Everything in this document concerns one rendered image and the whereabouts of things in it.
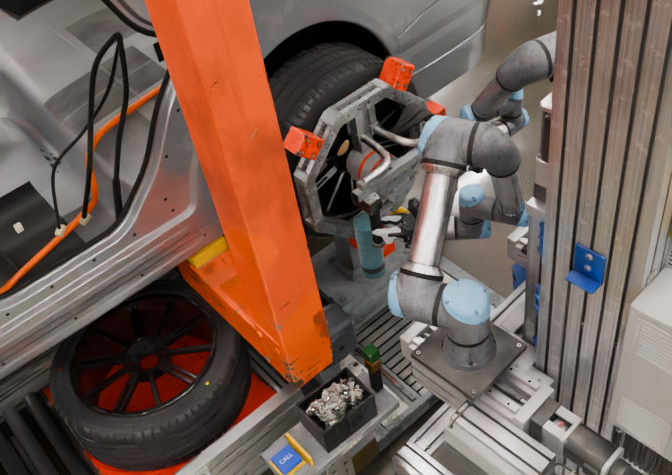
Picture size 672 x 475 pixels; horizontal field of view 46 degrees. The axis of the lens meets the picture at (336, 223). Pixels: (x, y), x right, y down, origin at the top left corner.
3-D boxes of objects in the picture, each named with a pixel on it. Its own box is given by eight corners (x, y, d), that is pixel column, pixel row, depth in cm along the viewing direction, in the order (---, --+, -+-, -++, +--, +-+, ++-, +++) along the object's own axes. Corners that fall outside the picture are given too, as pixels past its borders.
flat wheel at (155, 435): (156, 294, 320) (137, 254, 304) (288, 355, 290) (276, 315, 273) (35, 422, 284) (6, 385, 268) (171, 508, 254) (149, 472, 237)
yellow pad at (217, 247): (208, 228, 283) (204, 219, 279) (229, 248, 274) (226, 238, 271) (175, 250, 277) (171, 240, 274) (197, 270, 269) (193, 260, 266)
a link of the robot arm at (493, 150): (525, 119, 196) (536, 204, 239) (482, 113, 201) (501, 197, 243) (513, 160, 193) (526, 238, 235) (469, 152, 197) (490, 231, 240)
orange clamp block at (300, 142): (309, 131, 251) (290, 125, 245) (325, 141, 247) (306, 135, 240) (300, 150, 253) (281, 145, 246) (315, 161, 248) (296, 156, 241)
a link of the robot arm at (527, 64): (519, 83, 219) (468, 137, 267) (553, 69, 221) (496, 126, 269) (501, 46, 221) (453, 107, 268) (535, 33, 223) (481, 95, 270)
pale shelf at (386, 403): (364, 374, 261) (363, 369, 259) (400, 406, 251) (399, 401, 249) (261, 459, 245) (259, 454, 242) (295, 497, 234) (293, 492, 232)
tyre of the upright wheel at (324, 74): (278, 21, 253) (211, 204, 273) (325, 46, 239) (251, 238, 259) (404, 59, 302) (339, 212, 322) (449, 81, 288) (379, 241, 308)
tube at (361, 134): (364, 137, 259) (360, 111, 252) (405, 163, 248) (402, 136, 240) (323, 165, 253) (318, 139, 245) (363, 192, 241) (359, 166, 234)
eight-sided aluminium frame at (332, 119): (420, 176, 302) (410, 54, 264) (433, 184, 298) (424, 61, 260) (311, 255, 281) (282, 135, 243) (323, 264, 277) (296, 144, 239)
